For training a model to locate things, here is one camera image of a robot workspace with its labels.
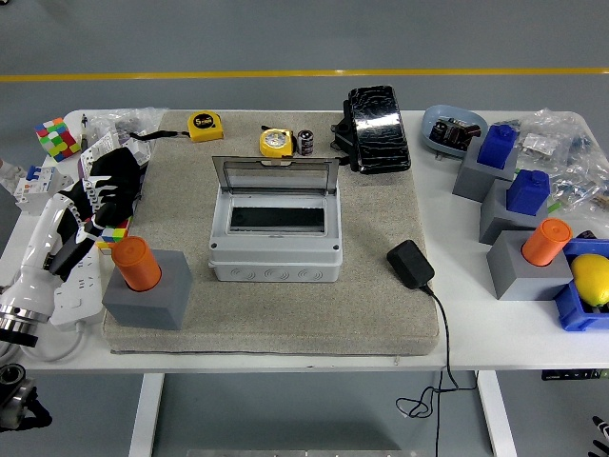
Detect small colourful puzzle cube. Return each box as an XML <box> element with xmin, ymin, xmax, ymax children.
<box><xmin>94</xmin><ymin>216</ymin><xmax>132</xmax><ymax>258</ymax></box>

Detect grey block holder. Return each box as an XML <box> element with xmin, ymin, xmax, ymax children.
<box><xmin>479</xmin><ymin>178</ymin><xmax>551</xmax><ymax>247</ymax></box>
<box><xmin>451</xmin><ymin>142</ymin><xmax>521</xmax><ymax>204</ymax></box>
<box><xmin>485</xmin><ymin>229</ymin><xmax>575</xmax><ymax>302</ymax></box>

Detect white purple card package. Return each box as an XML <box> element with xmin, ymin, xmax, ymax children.
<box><xmin>76</xmin><ymin>131</ymin><xmax>120</xmax><ymax>181</ymax></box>

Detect black power adapter plug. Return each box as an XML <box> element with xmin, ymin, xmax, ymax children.
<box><xmin>385</xmin><ymin>239</ymin><xmax>436</xmax><ymax>289</ymax></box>

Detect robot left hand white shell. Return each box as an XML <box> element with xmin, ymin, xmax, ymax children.
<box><xmin>0</xmin><ymin>174</ymin><xmax>137</xmax><ymax>319</ymax></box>

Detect blue block battery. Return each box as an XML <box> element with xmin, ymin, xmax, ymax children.
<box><xmin>477</xmin><ymin>124</ymin><xmax>519</xmax><ymax>170</ymax></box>
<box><xmin>505</xmin><ymin>169</ymin><xmax>552</xmax><ymax>217</ymax></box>

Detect light blue bowl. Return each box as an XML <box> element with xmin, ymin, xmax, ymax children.
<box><xmin>422</xmin><ymin>104</ymin><xmax>490</xmax><ymax>160</ymax></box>

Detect square yellow tape measure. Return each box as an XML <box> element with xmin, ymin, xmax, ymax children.
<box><xmin>128</xmin><ymin>111</ymin><xmax>225</xmax><ymax>144</ymax></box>

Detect black table control panel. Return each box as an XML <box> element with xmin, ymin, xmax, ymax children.
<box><xmin>540</xmin><ymin>368</ymin><xmax>609</xmax><ymax>382</ymax></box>

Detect clear bags of parts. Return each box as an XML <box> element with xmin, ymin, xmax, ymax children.
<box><xmin>511</xmin><ymin>108</ymin><xmax>609</xmax><ymax>213</ymax></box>

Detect white power strip cable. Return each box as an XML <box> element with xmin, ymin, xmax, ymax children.
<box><xmin>0</xmin><ymin>319</ymin><xmax>90</xmax><ymax>364</ymax></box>

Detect grey-brown mat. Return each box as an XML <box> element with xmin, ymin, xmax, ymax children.
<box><xmin>102</xmin><ymin>109</ymin><xmax>442</xmax><ymax>357</ymax></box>

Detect thin black cord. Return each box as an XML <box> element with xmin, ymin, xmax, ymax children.
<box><xmin>395</xmin><ymin>283</ymin><xmax>480</xmax><ymax>457</ymax></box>

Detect large colourful puzzle cube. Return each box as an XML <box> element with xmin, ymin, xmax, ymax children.
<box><xmin>34</xmin><ymin>117</ymin><xmax>82</xmax><ymax>164</ymax></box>

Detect orange cylinder battery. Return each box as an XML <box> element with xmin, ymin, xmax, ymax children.
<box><xmin>110</xmin><ymin>236</ymin><xmax>163</xmax><ymax>292</ymax></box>
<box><xmin>521</xmin><ymin>218</ymin><xmax>574</xmax><ymax>268</ymax></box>

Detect round yellow tape measure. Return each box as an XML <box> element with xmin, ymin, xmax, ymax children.
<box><xmin>259</xmin><ymin>126</ymin><xmax>299</xmax><ymax>158</ymax></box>

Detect robot right hand black fingers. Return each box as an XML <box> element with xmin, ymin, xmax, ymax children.
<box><xmin>588</xmin><ymin>415</ymin><xmax>609</xmax><ymax>457</ymax></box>

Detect blue plastic bin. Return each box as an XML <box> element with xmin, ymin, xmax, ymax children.
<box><xmin>553</xmin><ymin>237</ymin><xmax>609</xmax><ymax>332</ymax></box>

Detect white circuit breaker blue switch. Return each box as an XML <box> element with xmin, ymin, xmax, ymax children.
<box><xmin>12</xmin><ymin>165</ymin><xmax>75</xmax><ymax>216</ymax></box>

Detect clear plastic bag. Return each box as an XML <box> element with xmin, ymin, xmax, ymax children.
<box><xmin>88</xmin><ymin>107</ymin><xmax>167</xmax><ymax>144</ymax></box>

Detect yellow lemon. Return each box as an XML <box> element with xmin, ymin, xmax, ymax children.
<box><xmin>570</xmin><ymin>253</ymin><xmax>609</xmax><ymax>308</ymax></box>

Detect glossy black device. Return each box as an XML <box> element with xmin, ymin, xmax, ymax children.
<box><xmin>331</xmin><ymin>85</ymin><xmax>412</xmax><ymax>175</ymax></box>

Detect grey electrical box clear lid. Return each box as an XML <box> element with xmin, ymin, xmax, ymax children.
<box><xmin>207</xmin><ymin>155</ymin><xmax>344</xmax><ymax>283</ymax></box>

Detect dark electronic parts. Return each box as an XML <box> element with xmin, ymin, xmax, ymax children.
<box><xmin>429</xmin><ymin>117</ymin><xmax>481</xmax><ymax>149</ymax></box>

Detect white table leg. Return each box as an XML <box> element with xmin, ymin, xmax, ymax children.
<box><xmin>477</xmin><ymin>370</ymin><xmax>519</xmax><ymax>457</ymax></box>
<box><xmin>128</xmin><ymin>372</ymin><xmax>166</xmax><ymax>457</ymax></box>

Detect white power strip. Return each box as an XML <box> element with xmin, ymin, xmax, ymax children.
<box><xmin>49</xmin><ymin>242</ymin><xmax>106</xmax><ymax>329</ymax></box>

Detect grey block round hole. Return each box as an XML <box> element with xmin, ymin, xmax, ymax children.
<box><xmin>101</xmin><ymin>248</ymin><xmax>194</xmax><ymax>331</ymax></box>

